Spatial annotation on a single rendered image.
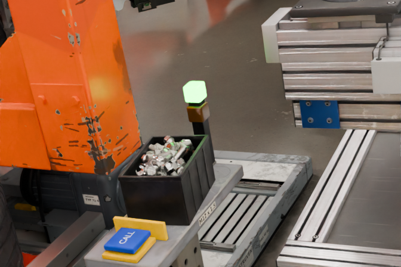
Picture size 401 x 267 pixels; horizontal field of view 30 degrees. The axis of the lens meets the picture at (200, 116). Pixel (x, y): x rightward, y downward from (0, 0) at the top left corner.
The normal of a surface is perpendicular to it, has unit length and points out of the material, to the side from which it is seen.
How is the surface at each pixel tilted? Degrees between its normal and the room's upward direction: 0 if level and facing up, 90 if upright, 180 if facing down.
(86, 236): 90
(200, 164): 90
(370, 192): 0
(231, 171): 0
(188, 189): 90
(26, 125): 90
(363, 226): 0
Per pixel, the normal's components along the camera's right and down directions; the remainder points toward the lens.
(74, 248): 0.89, 0.04
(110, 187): 0.65, 0.19
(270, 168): -0.16, -0.91
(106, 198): -0.06, 0.39
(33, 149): -0.43, 0.41
